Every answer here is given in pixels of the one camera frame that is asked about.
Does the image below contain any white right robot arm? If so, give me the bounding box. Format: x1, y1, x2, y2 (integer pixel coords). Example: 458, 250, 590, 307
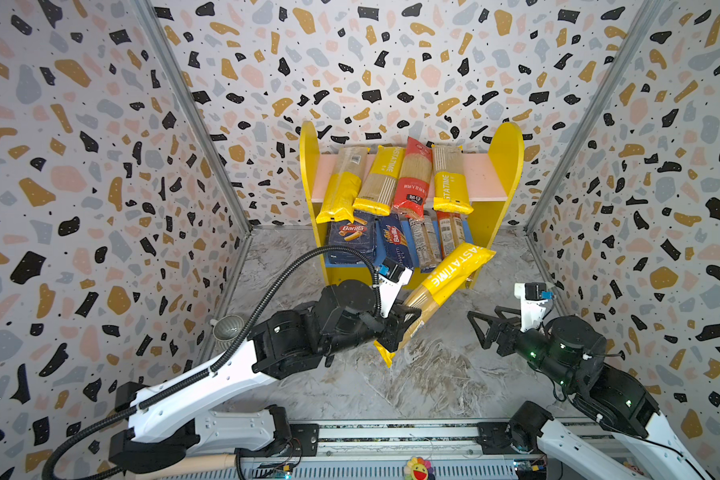
467, 311, 710, 479

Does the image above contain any blue Barilla pasta box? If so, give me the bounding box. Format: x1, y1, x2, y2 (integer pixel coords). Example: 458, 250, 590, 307
326, 211, 377, 267

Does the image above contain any aluminium corner post right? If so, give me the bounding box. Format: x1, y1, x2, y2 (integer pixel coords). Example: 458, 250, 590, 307
523, 0, 665, 237

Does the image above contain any dark label spaghetti bag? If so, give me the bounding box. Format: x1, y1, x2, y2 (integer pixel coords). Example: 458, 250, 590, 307
409, 213, 442, 273

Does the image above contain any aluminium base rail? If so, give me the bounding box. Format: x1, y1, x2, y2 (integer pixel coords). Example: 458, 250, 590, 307
155, 413, 655, 480

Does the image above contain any yellow spaghetti bag front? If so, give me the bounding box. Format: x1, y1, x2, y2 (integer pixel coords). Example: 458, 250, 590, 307
353, 146, 405, 216

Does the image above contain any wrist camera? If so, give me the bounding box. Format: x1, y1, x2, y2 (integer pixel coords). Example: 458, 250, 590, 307
514, 282, 554, 332
378, 258, 413, 318

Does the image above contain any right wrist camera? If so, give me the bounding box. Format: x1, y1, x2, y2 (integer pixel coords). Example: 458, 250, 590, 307
514, 282, 554, 332

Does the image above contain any black corrugated cable hose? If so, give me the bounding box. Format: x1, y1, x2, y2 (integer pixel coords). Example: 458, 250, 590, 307
40, 245, 382, 480

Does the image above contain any yellow Pastatime spaghetti bag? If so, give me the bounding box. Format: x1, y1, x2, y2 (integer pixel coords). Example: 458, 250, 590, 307
432, 145, 473, 215

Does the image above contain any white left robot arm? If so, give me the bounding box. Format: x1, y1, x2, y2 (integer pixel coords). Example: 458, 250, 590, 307
109, 280, 421, 474

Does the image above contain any red spaghetti bag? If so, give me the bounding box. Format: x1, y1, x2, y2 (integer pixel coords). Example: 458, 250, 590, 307
392, 137, 433, 220
436, 211, 468, 259

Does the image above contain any aluminium corner post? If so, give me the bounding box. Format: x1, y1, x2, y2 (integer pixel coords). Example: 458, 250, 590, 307
131, 0, 252, 237
523, 0, 665, 237

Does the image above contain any yellow spaghetti bag crosswise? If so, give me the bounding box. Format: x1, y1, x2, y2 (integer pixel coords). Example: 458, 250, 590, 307
374, 243, 496, 367

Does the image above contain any aluminium corner post left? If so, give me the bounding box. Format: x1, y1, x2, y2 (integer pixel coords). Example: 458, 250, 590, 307
131, 0, 252, 237

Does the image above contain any red bottom spaghetti bag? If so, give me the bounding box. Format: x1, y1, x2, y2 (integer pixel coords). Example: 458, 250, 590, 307
392, 137, 433, 220

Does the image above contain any yellow shelf unit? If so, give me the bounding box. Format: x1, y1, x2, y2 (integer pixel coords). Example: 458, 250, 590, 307
298, 121, 526, 292

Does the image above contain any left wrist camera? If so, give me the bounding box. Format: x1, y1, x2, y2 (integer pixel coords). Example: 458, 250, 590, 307
378, 258, 413, 318

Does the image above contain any smiling flower toy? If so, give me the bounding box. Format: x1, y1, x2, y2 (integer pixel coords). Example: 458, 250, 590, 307
403, 457, 436, 480

